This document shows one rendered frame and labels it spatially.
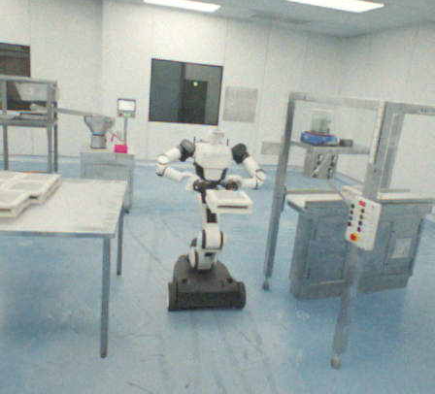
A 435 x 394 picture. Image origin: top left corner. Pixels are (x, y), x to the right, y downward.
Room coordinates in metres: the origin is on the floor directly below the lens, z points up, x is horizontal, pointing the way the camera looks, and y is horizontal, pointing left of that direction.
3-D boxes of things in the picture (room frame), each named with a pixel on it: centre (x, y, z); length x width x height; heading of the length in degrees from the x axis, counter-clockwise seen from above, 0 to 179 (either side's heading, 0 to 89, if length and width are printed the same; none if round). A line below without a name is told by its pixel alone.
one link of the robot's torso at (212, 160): (2.93, 0.07, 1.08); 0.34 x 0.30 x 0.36; 103
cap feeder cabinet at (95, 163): (4.68, 1.39, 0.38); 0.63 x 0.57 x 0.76; 107
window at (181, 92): (7.53, 0.77, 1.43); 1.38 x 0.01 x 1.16; 107
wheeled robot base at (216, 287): (2.86, 0.06, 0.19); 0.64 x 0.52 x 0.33; 13
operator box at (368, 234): (2.04, -0.83, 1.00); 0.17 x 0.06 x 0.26; 22
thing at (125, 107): (4.88, 1.23, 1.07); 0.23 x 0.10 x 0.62; 107
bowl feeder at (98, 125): (4.72, 1.45, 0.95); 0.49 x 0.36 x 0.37; 107
